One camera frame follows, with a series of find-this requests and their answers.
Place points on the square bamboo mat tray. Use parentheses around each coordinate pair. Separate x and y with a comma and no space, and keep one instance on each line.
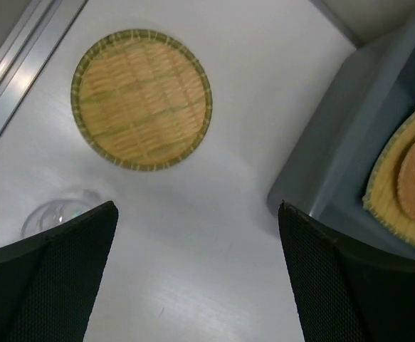
(380,198)

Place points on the aluminium table edge rail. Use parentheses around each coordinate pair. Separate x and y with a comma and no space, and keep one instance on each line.
(27,49)

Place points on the clear glass bowl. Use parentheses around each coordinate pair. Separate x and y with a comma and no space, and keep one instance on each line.
(64,207)

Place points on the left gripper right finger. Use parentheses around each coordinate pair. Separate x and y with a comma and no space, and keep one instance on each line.
(344,289)

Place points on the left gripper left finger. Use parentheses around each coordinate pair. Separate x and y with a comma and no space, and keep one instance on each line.
(49,282)

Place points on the grey plastic bin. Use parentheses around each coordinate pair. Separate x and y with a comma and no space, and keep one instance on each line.
(325,175)

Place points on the round green-rimmed bamboo tray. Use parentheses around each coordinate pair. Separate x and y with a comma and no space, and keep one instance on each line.
(141,100)

